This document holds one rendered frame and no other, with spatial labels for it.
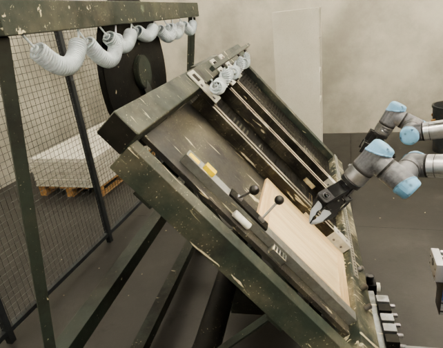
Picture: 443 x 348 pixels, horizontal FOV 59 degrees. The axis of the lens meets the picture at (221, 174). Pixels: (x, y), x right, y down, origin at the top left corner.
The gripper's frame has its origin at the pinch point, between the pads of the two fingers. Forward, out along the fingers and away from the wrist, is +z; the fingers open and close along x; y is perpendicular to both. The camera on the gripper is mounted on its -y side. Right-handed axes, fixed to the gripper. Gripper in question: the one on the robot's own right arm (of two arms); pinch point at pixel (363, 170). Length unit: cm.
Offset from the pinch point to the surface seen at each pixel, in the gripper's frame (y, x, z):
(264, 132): 53, -30, 15
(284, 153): 37, -31, 22
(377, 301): -31, 29, 46
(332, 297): -3, 60, 32
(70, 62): 121, 68, -14
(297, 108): 42, -347, 80
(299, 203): 20.6, 12.5, 25.3
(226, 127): 69, 15, 4
